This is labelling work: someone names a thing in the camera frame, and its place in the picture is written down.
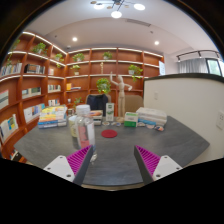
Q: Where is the dark chair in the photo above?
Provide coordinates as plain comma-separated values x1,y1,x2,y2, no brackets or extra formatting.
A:
85,93,110,117

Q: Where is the wooden artist mannequin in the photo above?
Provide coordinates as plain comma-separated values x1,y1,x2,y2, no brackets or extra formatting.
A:
109,71,133,124

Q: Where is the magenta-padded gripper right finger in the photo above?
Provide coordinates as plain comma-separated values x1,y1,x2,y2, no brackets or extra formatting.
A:
133,144,184,186

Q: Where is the stack of white packs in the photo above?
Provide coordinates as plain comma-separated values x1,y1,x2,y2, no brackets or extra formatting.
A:
135,106,168,128

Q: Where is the stack of dark books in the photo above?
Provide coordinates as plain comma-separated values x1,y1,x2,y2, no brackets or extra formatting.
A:
89,109,104,127

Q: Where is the branched ceiling lamp with globes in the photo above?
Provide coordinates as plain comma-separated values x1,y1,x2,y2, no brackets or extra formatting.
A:
89,0,147,19

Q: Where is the orange wooden shelf unit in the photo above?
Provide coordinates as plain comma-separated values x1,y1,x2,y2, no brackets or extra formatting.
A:
0,30,165,161

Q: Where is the white mug with yellow-green stripes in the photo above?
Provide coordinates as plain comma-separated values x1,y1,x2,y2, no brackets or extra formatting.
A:
68,114,79,138

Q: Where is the window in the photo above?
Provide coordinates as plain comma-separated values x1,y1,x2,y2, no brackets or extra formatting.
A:
205,58,224,77

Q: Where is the white wall socket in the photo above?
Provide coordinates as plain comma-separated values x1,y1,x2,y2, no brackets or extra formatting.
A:
215,110,224,130

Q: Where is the flat round red coaster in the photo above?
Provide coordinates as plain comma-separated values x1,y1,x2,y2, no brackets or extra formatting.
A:
100,129,118,139

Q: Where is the grey curtain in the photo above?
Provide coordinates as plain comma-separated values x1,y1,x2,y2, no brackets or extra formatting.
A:
177,58,209,74

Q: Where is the tall green and white box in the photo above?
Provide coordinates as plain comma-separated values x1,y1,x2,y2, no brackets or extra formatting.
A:
105,102,115,122

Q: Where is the clear bottle with pink label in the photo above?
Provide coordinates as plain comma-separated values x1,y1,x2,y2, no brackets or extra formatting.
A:
74,104,98,163

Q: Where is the black track light rail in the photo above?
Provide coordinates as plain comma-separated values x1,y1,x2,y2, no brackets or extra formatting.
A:
175,49,221,63

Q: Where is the beige chair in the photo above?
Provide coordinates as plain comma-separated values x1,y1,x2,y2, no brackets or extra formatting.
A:
124,94,145,114

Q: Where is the ceiling air vent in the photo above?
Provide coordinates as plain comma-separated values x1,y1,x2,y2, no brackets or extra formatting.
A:
126,18,152,28

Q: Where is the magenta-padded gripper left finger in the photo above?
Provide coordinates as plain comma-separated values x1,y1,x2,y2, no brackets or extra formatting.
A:
43,144,95,187

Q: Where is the small green and white box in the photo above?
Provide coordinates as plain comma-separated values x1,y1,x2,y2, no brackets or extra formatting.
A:
123,111,139,128

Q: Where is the stack of colourful books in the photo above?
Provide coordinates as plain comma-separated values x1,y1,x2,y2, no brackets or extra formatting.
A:
37,105,69,130

